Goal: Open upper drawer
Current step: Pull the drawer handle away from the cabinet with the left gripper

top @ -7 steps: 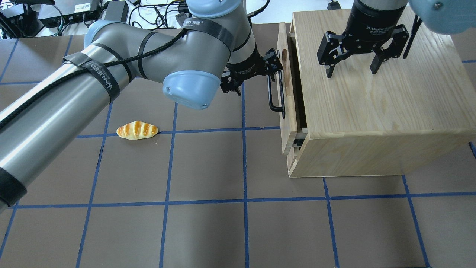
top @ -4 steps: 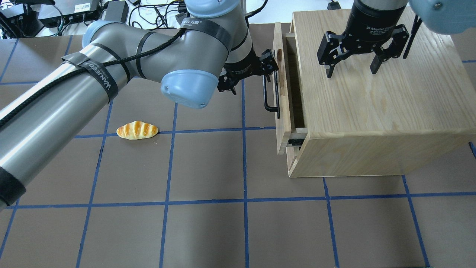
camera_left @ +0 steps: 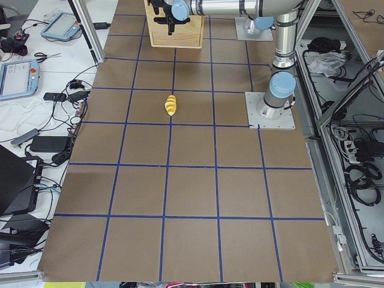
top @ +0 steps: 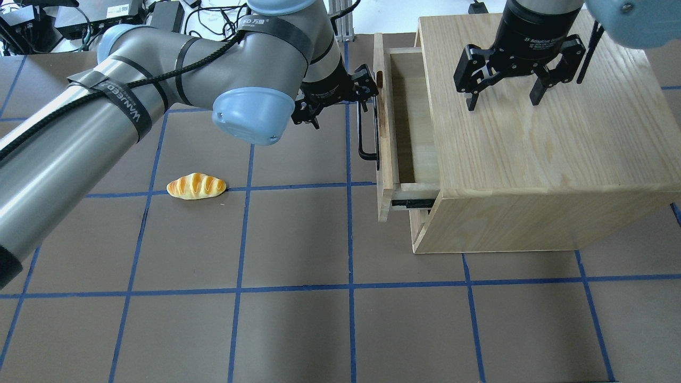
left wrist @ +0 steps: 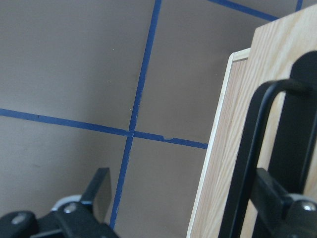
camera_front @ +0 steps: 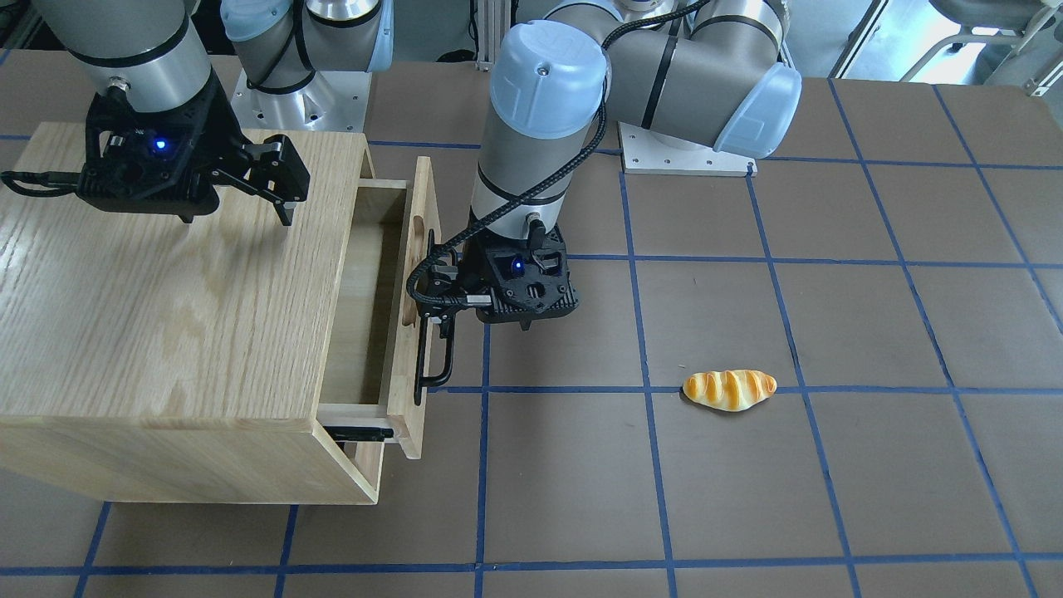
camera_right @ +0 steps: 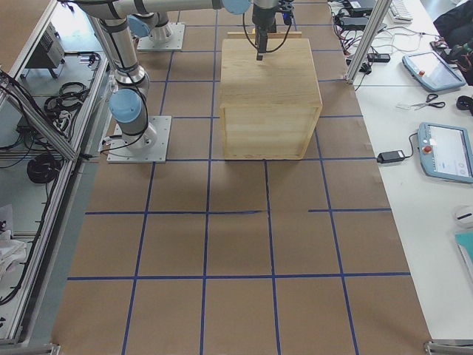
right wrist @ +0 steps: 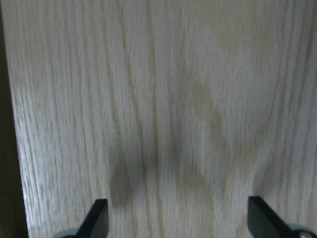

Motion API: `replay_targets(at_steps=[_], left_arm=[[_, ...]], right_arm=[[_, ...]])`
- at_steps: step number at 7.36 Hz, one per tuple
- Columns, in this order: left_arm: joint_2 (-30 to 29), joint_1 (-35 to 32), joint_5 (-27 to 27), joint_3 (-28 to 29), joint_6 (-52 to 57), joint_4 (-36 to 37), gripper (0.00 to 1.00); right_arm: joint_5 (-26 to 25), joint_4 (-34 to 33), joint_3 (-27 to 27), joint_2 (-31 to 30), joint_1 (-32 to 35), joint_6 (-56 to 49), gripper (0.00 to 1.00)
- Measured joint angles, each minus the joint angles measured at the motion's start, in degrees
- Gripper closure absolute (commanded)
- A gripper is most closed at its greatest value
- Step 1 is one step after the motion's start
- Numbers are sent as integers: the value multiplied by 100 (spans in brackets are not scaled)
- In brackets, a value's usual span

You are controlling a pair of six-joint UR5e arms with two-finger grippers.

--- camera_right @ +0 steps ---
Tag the black handled scissors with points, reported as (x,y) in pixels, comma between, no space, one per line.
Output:
(430,101)

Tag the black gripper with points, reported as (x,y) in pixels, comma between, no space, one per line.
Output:
(262,18)

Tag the wooden drawer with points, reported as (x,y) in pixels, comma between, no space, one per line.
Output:
(241,35)

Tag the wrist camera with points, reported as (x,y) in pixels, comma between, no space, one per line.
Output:
(285,7)

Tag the black power adapter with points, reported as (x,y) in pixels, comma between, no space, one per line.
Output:
(352,23)

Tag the blue teach pendant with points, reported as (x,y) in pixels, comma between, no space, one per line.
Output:
(432,72)
(445,152)

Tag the aluminium frame post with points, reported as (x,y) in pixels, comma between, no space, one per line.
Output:
(378,13)

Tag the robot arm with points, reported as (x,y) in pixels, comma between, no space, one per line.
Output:
(128,104)
(149,19)

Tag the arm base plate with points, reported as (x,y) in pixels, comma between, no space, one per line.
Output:
(163,39)
(151,147)

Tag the small black power brick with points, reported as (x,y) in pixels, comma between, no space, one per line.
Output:
(390,156)

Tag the wooden drawer cabinet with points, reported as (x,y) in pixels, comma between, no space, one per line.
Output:
(269,108)

